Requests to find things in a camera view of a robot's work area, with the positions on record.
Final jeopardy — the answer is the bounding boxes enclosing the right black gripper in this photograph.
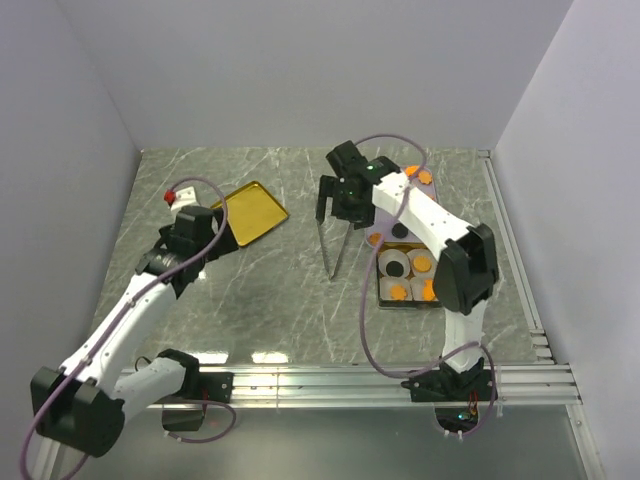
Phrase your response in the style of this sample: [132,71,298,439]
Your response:
[316,175,376,230]

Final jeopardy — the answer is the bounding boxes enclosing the metal tongs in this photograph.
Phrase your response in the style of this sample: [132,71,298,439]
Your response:
[316,220,352,281]

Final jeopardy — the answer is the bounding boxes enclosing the lavender plastic tray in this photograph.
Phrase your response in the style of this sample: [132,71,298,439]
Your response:
[365,168,438,247]

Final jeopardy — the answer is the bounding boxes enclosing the black sandwich cookie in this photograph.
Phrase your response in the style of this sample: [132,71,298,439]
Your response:
[385,260,405,278]
[391,222,409,239]

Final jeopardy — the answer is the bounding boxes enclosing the gold cookie tin base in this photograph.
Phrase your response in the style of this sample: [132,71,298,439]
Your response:
[376,243,440,309]

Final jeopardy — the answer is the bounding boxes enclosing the orange round dotted cookie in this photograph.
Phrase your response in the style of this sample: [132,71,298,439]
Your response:
[413,255,432,273]

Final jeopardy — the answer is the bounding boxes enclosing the orange pumpkin cookie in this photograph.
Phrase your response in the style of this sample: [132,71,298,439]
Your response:
[422,279,437,302]

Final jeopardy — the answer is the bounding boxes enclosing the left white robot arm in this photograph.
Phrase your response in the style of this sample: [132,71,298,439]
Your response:
[30,205,238,457]

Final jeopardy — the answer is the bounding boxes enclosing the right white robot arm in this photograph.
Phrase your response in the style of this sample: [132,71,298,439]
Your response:
[315,141,499,403]

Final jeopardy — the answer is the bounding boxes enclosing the gold tin lid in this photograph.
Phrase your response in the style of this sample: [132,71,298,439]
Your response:
[225,181,289,248]

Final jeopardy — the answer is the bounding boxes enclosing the orange chocolate chip cookie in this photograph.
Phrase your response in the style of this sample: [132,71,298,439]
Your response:
[368,232,383,247]

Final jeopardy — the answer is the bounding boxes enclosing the black sandwich cookie on tray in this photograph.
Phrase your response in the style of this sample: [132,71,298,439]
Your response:
[391,222,409,239]

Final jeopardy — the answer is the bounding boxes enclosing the orange fish cookie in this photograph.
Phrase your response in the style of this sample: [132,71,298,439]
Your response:
[404,165,424,179]

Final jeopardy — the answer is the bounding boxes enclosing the white paper cup front-left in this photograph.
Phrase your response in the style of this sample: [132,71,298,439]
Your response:
[379,276,413,302]

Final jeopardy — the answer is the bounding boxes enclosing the white paper cup back-right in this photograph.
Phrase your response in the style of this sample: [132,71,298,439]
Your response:
[407,248,437,278]

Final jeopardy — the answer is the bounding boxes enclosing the white paper cup front-right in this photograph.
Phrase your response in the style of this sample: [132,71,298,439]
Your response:
[410,276,434,302]

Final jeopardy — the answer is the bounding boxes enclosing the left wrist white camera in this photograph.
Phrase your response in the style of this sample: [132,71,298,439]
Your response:
[164,186,200,214]

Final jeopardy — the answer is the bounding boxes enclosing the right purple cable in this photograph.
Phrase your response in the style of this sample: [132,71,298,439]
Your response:
[355,132,499,439]

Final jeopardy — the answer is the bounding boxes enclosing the aluminium rail frame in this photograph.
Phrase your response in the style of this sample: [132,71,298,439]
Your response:
[29,147,599,480]

